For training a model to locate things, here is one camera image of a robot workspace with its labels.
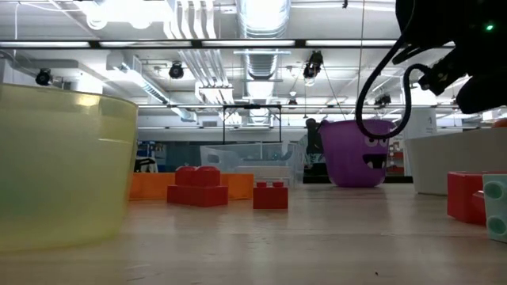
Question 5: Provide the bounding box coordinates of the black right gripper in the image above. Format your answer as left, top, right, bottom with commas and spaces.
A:
395, 0, 507, 116

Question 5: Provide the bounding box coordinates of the white plastic bin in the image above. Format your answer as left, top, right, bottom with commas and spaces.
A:
404, 126, 507, 197

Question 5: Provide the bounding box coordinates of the clear plastic container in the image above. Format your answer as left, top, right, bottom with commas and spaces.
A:
200, 142, 306, 187

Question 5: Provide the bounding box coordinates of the yellow translucent plastic bin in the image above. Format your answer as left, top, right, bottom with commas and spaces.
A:
0, 82, 139, 253

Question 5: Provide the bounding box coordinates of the white sign board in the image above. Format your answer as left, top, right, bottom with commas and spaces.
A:
407, 108, 438, 139

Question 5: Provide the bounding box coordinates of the red-pink arch block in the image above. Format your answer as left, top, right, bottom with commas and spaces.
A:
447, 171, 487, 226

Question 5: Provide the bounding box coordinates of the mint green block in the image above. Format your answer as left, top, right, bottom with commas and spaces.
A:
482, 173, 507, 243

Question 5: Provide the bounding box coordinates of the purple monster face bucket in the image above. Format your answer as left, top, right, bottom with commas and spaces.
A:
318, 118, 397, 188

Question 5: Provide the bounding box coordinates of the person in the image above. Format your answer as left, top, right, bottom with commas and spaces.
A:
305, 117, 324, 159

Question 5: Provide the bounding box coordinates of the small red block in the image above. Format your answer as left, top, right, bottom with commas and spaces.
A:
252, 180, 289, 210

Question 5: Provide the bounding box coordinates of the small orange sloped block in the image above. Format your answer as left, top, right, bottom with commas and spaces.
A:
220, 173, 254, 200

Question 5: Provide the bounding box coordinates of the red-pink stepped block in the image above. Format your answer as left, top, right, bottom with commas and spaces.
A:
166, 165, 230, 207

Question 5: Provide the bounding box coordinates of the blue storage shelf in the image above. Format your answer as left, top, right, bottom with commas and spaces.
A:
137, 141, 167, 173

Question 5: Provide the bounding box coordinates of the large orange sloped block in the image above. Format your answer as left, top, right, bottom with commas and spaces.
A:
128, 172, 176, 201

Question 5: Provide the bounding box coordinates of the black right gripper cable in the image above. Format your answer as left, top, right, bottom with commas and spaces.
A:
355, 33, 431, 140

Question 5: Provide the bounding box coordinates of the thin hanging cable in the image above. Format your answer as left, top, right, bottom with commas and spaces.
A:
353, 0, 366, 100

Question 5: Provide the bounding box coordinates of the black background workstation frame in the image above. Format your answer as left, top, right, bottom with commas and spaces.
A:
221, 104, 283, 146

